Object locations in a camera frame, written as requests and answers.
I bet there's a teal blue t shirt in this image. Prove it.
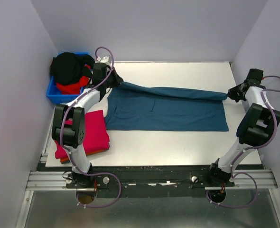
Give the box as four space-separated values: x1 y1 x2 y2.
105 82 229 132

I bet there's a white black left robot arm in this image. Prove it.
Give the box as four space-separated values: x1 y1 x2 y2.
52 62 123 188

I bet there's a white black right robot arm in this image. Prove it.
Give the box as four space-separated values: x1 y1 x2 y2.
206 68 280 186

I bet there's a red crumpled garment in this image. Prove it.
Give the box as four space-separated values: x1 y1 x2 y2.
54 64 91 95

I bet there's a black crumpled garment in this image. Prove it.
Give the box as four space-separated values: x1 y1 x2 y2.
50 52 95 86

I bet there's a blue plastic bin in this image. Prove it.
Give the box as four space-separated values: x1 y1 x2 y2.
47 53 88 104

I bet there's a folded magenta t shirt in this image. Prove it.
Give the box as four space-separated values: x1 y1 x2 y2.
54 110 111 159

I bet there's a folded orange t shirt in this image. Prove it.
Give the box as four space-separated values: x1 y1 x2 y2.
55 147 107 164

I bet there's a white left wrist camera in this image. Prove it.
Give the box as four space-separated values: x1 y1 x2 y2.
99 55 112 65

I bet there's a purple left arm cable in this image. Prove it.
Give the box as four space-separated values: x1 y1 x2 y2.
60 47 122 209

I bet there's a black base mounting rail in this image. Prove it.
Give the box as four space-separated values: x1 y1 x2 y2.
62 165 234 199

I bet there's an aluminium frame rail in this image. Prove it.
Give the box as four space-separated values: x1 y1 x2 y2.
25 170 74 191

